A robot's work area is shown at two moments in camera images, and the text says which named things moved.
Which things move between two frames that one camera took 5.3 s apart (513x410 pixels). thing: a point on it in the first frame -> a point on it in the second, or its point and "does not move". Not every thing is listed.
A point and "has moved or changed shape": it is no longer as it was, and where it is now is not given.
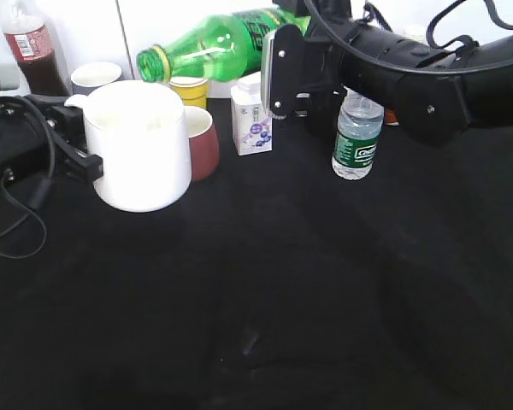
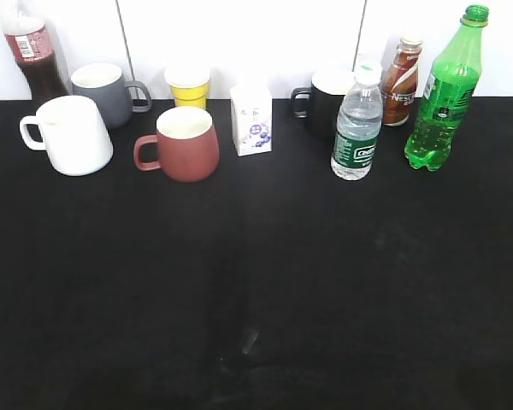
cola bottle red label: (35, 47) does not move
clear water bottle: (359, 127) does not move
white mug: (139, 129) has moved or changed shape
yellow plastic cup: (192, 90) does not move
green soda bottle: (222, 49) has moved or changed shape
